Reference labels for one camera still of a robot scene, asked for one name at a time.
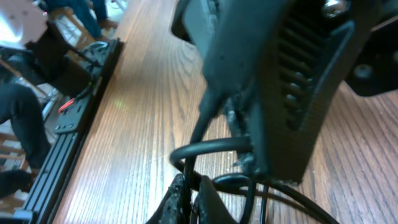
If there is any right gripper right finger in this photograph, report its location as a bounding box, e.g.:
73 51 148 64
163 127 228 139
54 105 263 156
198 176 237 224

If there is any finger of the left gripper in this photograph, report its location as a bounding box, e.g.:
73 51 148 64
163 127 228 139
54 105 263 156
171 0 286 136

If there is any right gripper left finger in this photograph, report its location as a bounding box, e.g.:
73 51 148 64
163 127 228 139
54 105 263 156
146 174 187 224

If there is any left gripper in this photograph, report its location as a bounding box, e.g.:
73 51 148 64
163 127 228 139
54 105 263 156
248 1 397 183

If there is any black thick USB cable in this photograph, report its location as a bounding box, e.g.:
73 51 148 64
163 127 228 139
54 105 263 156
169 86 340 224

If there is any seated person in jeans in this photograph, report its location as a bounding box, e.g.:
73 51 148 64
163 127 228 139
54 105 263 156
44 0 119 40

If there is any wooden chair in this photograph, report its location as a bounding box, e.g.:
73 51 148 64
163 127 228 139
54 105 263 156
1 2 94 214

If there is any person in black trousers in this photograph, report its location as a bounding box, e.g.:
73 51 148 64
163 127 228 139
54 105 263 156
1 83 51 198

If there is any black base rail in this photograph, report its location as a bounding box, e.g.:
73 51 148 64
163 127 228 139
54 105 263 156
1 39 124 224

